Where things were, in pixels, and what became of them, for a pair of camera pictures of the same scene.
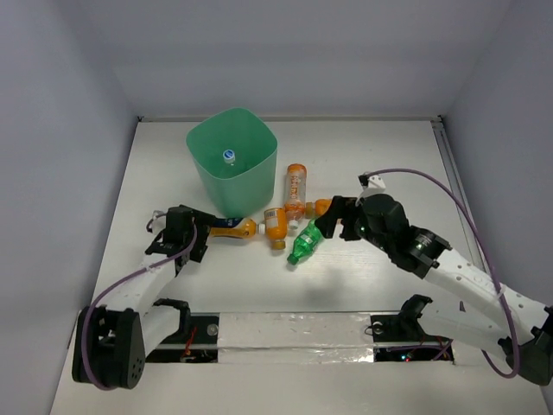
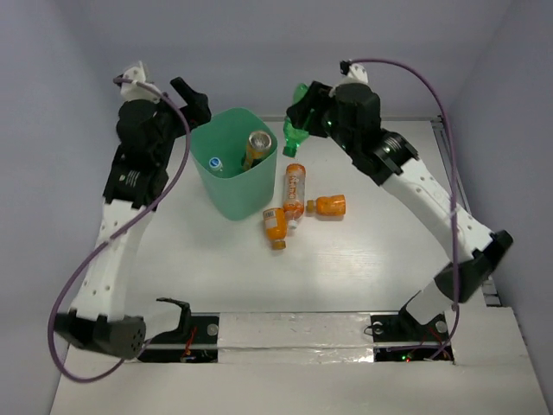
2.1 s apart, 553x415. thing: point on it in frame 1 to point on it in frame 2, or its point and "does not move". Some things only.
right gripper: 340,207 to 316,97
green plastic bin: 236,155 does not move
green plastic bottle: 305,243 to 294,136
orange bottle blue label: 236,227 to 258,147
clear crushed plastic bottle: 229,156 to 215,164
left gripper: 201,236 to 190,106
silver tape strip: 300,337 does not move
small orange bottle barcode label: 276,226 does not move
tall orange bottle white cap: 295,190 does not move
